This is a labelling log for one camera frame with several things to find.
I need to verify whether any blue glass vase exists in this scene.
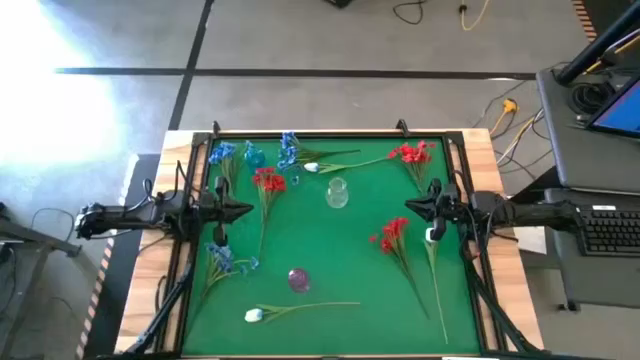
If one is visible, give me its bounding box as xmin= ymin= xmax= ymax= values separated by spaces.
xmin=243 ymin=140 xmax=266 ymax=170

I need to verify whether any green table mat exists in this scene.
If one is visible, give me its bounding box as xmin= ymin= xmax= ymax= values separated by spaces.
xmin=182 ymin=137 xmax=481 ymax=355

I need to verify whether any yellow floor cable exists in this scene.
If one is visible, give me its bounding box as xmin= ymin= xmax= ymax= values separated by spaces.
xmin=459 ymin=0 xmax=492 ymax=32

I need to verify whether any grey keyboard shelf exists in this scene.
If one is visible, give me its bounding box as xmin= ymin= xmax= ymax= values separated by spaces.
xmin=543 ymin=187 xmax=640 ymax=310

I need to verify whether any grey desk top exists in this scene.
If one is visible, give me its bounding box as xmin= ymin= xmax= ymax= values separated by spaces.
xmin=536 ymin=67 xmax=640 ymax=196

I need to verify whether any black floor cable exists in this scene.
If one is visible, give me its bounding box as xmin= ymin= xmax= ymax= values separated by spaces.
xmin=392 ymin=0 xmax=426 ymax=26

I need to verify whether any white artificial tulip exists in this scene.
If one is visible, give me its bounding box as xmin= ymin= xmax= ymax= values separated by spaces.
xmin=303 ymin=156 xmax=394 ymax=175
xmin=423 ymin=227 xmax=450 ymax=345
xmin=244 ymin=300 xmax=361 ymax=324

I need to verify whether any red artificial flower bunch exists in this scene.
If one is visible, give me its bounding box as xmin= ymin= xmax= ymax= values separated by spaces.
xmin=252 ymin=166 xmax=288 ymax=256
xmin=388 ymin=140 xmax=437 ymax=196
xmin=369 ymin=216 xmax=430 ymax=320

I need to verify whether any white floor cable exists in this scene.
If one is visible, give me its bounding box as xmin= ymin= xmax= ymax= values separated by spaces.
xmin=497 ymin=108 xmax=545 ymax=166

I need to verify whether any pink ribbed glass vase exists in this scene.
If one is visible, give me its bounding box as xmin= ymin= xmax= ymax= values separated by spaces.
xmin=287 ymin=267 xmax=312 ymax=294

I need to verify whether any coiled black cable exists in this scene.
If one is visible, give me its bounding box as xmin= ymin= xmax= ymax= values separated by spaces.
xmin=569 ymin=79 xmax=617 ymax=117

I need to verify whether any black computer keyboard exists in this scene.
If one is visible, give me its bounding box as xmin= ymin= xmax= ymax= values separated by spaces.
xmin=576 ymin=207 xmax=640 ymax=258

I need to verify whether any white paper sheet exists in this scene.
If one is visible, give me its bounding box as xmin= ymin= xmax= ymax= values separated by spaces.
xmin=519 ymin=224 xmax=549 ymax=255

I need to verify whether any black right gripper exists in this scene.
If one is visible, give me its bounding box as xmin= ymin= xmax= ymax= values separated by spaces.
xmin=404 ymin=178 xmax=462 ymax=243

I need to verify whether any black diagonal strut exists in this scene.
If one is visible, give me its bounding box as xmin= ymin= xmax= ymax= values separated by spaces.
xmin=459 ymin=239 xmax=541 ymax=357
xmin=124 ymin=264 xmax=194 ymax=357

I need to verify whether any yellow plug with cable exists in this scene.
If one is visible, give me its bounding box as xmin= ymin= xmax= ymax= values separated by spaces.
xmin=488 ymin=98 xmax=520 ymax=137

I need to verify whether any blue artificial flower bunch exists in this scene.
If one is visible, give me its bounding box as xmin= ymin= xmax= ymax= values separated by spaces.
xmin=277 ymin=131 xmax=361 ymax=172
xmin=189 ymin=242 xmax=261 ymax=324
xmin=208 ymin=141 xmax=241 ymax=196

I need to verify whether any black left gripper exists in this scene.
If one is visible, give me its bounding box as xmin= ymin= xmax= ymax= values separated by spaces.
xmin=198 ymin=175 xmax=255 ymax=247

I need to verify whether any clear textured glass vase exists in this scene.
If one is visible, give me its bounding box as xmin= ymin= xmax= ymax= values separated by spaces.
xmin=325 ymin=176 xmax=350 ymax=210

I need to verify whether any black striped-edge floor mat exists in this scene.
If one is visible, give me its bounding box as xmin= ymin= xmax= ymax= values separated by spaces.
xmin=74 ymin=153 xmax=161 ymax=360

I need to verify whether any black diagonal pole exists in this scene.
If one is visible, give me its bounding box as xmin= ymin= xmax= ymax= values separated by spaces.
xmin=556 ymin=0 xmax=640 ymax=86

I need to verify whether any laptop with blue screen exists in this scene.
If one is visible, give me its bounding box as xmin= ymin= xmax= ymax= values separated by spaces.
xmin=587 ymin=74 xmax=640 ymax=140

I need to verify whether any black table frame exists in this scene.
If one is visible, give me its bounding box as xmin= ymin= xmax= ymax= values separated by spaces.
xmin=167 ymin=130 xmax=501 ymax=359

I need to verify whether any grey metal stand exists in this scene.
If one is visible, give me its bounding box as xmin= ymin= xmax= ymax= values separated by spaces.
xmin=0 ymin=202 xmax=84 ymax=360

